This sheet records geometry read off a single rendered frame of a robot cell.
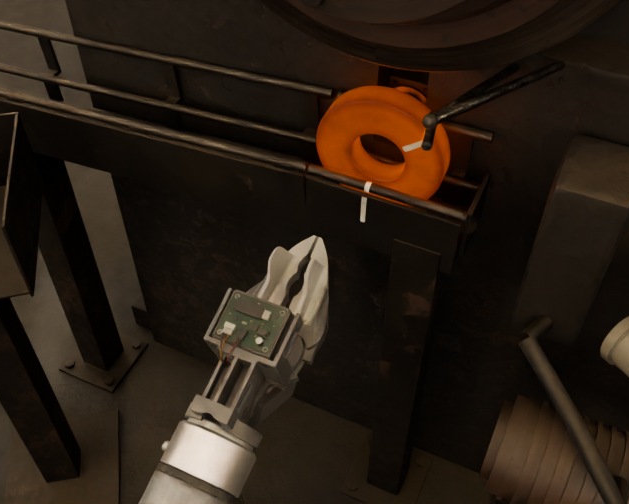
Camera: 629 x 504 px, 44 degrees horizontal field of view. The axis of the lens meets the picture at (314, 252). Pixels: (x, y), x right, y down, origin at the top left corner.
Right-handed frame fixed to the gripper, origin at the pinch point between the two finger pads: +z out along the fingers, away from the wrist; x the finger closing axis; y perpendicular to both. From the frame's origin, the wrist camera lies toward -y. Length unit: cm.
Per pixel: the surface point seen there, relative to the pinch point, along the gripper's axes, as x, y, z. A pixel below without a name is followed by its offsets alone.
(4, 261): 39.3, -11.7, -10.0
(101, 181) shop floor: 87, -90, 34
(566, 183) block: -20.8, 0.4, 15.5
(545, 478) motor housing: -28.9, -22.5, -7.9
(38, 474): 51, -67, -32
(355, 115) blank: 2.8, -1.4, 17.4
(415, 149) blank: -4.4, -3.7, 16.8
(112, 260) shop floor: 69, -83, 14
